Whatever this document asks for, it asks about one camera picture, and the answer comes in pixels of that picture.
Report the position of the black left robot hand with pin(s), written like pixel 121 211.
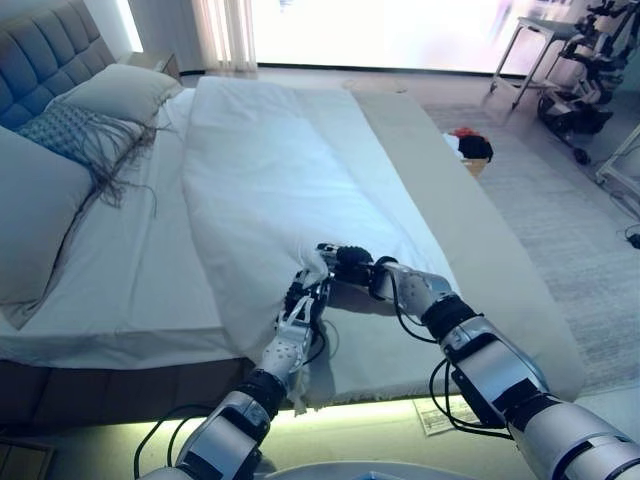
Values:
pixel 302 310

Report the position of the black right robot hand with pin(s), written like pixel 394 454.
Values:
pixel 350 262

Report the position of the white duvet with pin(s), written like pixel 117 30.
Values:
pixel 280 190

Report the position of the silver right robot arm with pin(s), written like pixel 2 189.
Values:
pixel 500 360

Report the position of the beige bed blanket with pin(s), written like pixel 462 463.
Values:
pixel 490 240

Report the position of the white bed sheet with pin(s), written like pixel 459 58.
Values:
pixel 130 300

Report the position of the white garment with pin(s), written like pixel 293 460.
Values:
pixel 451 145

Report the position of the cardboard box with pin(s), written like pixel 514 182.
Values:
pixel 476 169

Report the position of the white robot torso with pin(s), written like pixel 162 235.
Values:
pixel 350 472

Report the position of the black garment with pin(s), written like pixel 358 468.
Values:
pixel 475 147

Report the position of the paper sheet on floor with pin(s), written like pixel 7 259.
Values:
pixel 435 417

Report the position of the red garment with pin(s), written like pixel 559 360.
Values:
pixel 462 132

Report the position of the large grey rug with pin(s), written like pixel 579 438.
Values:
pixel 575 260

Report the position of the large bright window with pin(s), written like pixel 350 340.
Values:
pixel 380 30

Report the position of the beige curtain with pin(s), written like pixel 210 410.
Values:
pixel 225 35

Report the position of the black wheeled robot stand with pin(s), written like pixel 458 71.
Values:
pixel 575 117

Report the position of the small wooden nightstand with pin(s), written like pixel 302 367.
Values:
pixel 165 62

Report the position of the large beige pillow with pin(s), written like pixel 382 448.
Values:
pixel 35 215

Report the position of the small beige pillow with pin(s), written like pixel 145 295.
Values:
pixel 125 87

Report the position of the white metal table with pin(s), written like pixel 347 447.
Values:
pixel 535 22

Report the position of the woven fringed cushion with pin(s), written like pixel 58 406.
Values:
pixel 60 127

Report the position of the grey tufted headboard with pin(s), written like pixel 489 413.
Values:
pixel 45 55

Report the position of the brown upholstered bed frame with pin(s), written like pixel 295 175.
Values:
pixel 125 395

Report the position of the white metal frame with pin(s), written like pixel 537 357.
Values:
pixel 617 165

